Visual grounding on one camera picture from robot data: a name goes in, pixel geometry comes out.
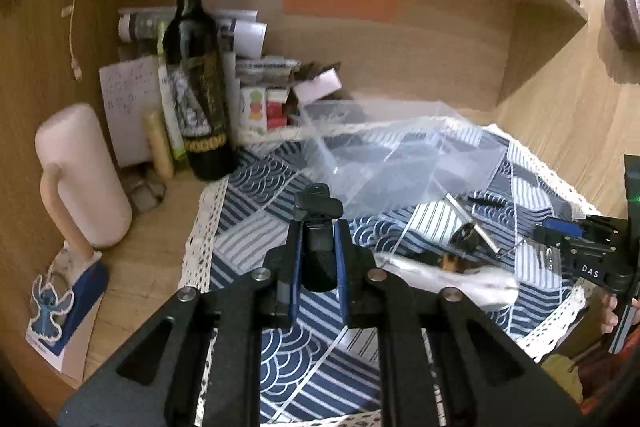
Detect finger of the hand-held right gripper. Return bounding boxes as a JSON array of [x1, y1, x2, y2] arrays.
[[532, 215, 625, 249], [537, 240, 637, 296]]

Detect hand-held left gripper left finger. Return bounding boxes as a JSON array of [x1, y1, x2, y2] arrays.
[[57, 220, 301, 427]]

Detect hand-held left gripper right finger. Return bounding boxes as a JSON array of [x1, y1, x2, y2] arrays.
[[335, 220, 587, 427]]

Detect black cylindrical object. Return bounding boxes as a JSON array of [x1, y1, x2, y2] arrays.
[[294, 183, 346, 293]]

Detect person's right hand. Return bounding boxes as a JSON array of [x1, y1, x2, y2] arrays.
[[601, 294, 640, 334]]

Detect blue patterned tablecloth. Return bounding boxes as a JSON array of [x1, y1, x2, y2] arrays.
[[180, 114, 602, 427]]

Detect small black clip items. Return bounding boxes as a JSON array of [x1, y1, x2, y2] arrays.
[[446, 194, 502, 256]]

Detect white plastic wrapper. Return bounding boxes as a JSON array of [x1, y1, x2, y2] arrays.
[[374, 251, 522, 309]]

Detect yellow green cloth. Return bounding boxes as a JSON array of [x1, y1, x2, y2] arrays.
[[541, 351, 587, 404]]

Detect clear plastic bag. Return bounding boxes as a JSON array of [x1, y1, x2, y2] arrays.
[[294, 99, 512, 221]]

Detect red and white box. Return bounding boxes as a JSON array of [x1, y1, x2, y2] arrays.
[[265, 87, 292, 128]]

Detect fruit print box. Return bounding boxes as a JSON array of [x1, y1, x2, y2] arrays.
[[238, 85, 269, 134]]

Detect crumpled grey foil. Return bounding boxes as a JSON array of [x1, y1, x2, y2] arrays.
[[122, 169, 167, 213]]

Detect white cardboard box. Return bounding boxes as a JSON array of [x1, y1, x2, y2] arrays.
[[292, 68, 342, 106]]

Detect cream cylinder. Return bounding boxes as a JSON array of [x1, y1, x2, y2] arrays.
[[143, 110, 175, 180]]

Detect dark wine bottle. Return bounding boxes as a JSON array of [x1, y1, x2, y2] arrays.
[[162, 0, 240, 182]]

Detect stack of magazines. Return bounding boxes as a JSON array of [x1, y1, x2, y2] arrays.
[[234, 55, 302, 88]]

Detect dark round object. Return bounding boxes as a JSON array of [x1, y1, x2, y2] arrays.
[[603, 0, 640, 54]]

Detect blue and white box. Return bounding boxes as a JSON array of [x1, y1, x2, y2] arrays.
[[25, 247, 110, 383]]

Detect white notebook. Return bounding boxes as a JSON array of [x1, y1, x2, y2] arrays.
[[98, 55, 167, 168]]

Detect blue cartoon sticker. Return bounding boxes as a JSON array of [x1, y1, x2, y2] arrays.
[[30, 274, 76, 344]]

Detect orange sticky note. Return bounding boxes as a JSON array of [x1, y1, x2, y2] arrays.
[[283, 0, 407, 21]]

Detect rolled printed papers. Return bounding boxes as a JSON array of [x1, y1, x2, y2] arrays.
[[118, 6, 269, 58]]

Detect pink jug with handle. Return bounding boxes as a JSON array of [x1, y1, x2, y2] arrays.
[[34, 103, 134, 259]]

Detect hanging white cord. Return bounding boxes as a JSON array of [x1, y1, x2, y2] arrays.
[[61, 0, 85, 81]]

